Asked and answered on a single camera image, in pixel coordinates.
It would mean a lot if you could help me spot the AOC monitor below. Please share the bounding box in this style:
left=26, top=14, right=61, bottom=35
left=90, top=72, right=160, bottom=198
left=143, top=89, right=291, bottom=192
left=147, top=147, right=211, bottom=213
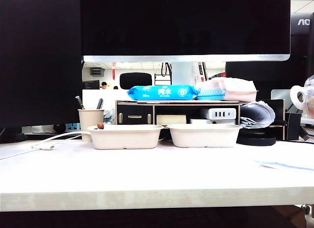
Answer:
left=290, top=12, right=314, bottom=37

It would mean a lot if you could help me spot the beige paper cup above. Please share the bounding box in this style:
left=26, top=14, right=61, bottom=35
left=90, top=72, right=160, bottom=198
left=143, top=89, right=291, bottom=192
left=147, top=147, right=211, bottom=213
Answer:
left=78, top=109, right=105, bottom=143

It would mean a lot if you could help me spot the rolled paper stack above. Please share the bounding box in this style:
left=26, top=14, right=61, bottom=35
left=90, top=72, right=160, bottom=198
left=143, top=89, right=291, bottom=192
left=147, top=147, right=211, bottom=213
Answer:
left=239, top=101, right=276, bottom=129

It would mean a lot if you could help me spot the silver-bezel monitor with stand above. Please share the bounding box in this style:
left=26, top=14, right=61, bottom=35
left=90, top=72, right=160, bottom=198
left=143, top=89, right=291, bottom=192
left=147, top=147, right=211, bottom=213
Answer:
left=79, top=0, right=291, bottom=103

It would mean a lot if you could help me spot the brown cardboard box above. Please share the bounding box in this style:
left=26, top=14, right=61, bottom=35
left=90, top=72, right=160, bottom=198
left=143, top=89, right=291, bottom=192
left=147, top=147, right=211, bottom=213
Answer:
left=272, top=204, right=307, bottom=228

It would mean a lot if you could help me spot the white office partition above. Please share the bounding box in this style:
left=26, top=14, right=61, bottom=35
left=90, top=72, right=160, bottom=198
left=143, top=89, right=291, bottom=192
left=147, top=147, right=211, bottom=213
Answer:
left=82, top=89, right=133, bottom=111

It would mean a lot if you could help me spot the black organizer drawer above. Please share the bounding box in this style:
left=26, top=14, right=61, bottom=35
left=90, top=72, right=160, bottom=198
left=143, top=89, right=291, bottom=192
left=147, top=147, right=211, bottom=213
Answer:
left=117, top=106, right=154, bottom=125

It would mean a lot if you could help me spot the pen with silver tip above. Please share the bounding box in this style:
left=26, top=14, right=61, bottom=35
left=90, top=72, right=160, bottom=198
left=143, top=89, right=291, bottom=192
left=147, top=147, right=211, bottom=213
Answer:
left=75, top=95, right=85, bottom=110

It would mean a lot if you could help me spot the pink tissue pack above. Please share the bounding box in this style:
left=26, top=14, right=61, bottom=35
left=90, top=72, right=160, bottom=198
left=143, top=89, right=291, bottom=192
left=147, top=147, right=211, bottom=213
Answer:
left=195, top=77, right=260, bottom=102

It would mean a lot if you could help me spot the black round base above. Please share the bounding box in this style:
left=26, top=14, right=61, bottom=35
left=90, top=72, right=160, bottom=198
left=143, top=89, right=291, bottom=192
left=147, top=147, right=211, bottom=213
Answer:
left=236, top=128, right=277, bottom=147

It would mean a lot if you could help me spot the large black monitor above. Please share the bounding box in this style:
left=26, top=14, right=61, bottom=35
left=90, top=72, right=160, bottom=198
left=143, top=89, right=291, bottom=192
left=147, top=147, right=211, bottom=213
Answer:
left=0, top=0, right=83, bottom=144

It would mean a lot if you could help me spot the beige paper pulp box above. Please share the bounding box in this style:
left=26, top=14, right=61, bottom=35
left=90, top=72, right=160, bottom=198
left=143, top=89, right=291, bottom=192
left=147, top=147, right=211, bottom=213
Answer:
left=166, top=124, right=243, bottom=148
left=87, top=124, right=164, bottom=150

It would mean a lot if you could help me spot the dark background screen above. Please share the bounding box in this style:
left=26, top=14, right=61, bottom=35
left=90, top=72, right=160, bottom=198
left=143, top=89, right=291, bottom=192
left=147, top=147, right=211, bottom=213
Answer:
left=82, top=80, right=100, bottom=90

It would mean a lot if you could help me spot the white flat device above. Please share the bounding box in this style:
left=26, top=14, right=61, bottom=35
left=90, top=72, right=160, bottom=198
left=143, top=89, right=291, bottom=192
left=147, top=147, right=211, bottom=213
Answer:
left=190, top=118, right=211, bottom=125

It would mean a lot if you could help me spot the beige sticky note box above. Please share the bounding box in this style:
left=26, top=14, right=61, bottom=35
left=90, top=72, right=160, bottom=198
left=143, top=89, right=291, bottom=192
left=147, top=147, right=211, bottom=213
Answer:
left=156, top=114, right=187, bottom=126

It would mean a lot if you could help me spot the white USB hub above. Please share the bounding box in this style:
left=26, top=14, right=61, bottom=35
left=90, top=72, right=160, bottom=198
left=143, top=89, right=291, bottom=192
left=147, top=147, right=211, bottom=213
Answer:
left=201, top=107, right=237, bottom=120

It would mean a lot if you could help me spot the blue wet wipes pack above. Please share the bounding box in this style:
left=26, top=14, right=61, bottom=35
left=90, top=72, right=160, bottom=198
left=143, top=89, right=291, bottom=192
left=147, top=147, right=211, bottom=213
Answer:
left=127, top=85, right=201, bottom=101

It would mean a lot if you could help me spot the grey metal stand panel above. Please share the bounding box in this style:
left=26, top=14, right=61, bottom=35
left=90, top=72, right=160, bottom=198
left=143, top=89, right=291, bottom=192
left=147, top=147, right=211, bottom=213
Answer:
left=270, top=88, right=295, bottom=113

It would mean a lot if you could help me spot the power strip with blue socket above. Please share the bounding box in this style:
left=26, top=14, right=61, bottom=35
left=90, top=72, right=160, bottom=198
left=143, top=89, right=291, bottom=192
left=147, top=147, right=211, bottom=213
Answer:
left=21, top=122, right=81, bottom=134

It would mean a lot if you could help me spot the white cable with plug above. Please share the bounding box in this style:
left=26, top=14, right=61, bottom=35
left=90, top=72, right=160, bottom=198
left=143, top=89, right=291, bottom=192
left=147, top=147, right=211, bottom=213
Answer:
left=30, top=131, right=91, bottom=150

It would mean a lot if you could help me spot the grey wall box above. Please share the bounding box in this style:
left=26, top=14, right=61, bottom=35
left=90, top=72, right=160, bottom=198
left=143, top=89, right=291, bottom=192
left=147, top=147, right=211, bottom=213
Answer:
left=89, top=67, right=105, bottom=76

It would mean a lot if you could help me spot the wooden desk organizer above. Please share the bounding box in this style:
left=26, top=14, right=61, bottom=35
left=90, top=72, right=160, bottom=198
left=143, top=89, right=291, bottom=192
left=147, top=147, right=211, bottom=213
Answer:
left=115, top=99, right=287, bottom=137

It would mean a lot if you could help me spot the black chair headrest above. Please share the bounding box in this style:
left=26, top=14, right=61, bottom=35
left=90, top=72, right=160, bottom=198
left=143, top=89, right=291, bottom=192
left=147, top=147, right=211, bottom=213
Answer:
left=119, top=72, right=153, bottom=90

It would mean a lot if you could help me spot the white tape roll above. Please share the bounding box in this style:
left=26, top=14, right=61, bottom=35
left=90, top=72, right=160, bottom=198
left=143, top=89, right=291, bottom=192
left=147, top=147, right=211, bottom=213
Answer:
left=289, top=85, right=307, bottom=111

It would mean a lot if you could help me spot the clear plastic bag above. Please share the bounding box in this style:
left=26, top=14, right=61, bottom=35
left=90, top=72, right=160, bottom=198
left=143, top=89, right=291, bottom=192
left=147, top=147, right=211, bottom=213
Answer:
left=303, top=74, right=314, bottom=117

